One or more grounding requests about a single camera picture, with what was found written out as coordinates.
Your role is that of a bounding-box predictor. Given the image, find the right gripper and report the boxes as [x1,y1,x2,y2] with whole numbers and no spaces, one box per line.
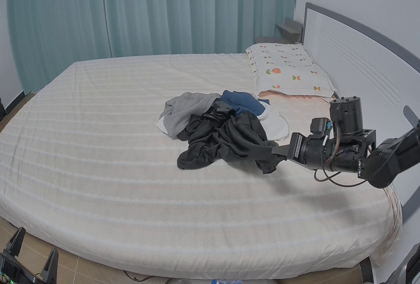
[286,132,329,170]

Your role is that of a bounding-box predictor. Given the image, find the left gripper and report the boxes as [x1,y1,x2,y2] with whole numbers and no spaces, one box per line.
[0,227,59,284]

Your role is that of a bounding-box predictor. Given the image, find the black T-shirt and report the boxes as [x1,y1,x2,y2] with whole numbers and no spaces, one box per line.
[177,111,285,175]

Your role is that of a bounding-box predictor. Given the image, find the bed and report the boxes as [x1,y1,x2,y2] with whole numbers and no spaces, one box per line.
[0,2,420,284]

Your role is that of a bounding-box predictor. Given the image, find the pile of clothes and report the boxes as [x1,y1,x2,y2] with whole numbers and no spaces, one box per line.
[155,90,289,142]

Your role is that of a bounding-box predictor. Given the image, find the white printed pillow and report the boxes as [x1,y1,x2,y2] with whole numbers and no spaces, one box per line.
[246,43,338,98]

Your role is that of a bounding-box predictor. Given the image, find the grey bedside table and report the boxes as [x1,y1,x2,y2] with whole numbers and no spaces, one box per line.
[255,17,303,44]

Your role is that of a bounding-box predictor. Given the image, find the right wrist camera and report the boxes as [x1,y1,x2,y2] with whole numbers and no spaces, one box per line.
[310,118,333,138]

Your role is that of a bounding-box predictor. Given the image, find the black cable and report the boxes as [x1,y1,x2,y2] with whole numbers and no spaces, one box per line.
[124,270,157,281]
[314,167,365,187]

